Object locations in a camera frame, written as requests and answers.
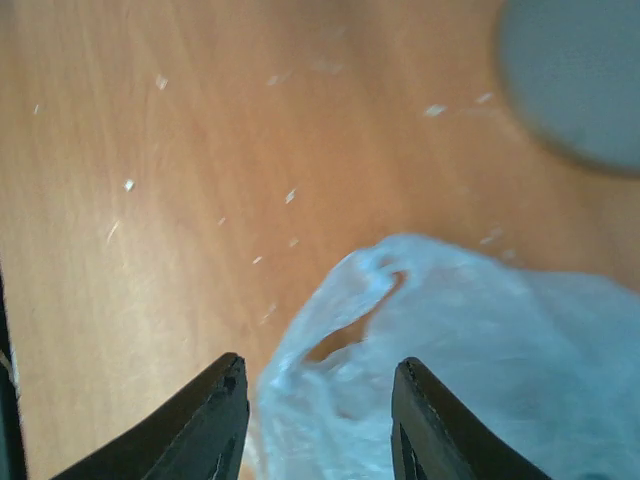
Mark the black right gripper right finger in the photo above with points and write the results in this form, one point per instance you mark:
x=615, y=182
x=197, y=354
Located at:
x=435, y=436

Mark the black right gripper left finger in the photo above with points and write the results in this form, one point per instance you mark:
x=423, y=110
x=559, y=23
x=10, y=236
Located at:
x=199, y=433

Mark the translucent blue plastic bag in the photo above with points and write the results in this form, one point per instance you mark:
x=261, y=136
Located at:
x=549, y=361

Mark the grey mesh trash bin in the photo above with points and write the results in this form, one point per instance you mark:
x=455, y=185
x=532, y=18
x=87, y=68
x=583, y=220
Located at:
x=570, y=72

